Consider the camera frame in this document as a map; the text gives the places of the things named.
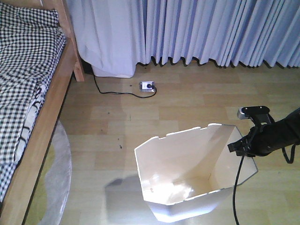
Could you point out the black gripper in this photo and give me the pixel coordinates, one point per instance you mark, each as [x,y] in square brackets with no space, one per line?
[249,145]

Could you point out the black white checkered blanket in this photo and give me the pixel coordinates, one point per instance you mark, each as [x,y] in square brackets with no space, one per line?
[31,44]

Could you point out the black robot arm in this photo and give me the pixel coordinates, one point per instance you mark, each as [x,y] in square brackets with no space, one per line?
[267,135]

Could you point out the white plastic trash bin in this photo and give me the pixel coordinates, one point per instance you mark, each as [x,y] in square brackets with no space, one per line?
[190,172]

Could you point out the white sheer curtain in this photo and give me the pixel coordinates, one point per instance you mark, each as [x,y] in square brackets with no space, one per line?
[110,35]

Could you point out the round yellow grey rug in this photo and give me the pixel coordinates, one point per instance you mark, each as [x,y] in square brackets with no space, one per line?
[52,190]

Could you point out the light blue pleated curtain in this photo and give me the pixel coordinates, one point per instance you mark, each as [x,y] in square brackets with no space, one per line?
[229,32]

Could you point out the silver floor outlet box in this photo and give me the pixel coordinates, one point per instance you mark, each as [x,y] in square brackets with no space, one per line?
[147,86]

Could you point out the wooden bed frame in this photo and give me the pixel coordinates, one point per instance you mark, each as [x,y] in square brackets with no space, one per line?
[20,191]

